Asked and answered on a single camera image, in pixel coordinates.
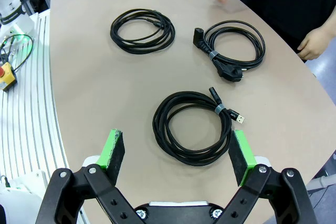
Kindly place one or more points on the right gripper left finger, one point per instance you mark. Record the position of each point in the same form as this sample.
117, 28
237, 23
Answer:
105, 195

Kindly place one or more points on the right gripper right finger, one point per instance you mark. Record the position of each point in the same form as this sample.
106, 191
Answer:
252, 195

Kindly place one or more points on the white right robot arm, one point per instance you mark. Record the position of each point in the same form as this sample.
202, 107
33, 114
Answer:
18, 205

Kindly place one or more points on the person's left forearm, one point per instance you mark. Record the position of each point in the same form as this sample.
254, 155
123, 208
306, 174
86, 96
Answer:
333, 29

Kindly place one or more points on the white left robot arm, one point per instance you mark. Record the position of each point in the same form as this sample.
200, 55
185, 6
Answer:
9, 1

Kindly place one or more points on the person's left hand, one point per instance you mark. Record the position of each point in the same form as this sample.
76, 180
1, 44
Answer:
313, 45

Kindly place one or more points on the white slatted robot platform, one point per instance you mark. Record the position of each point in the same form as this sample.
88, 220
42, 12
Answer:
29, 119

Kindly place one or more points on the yellow emergency stop box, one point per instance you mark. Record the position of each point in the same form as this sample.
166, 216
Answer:
8, 77

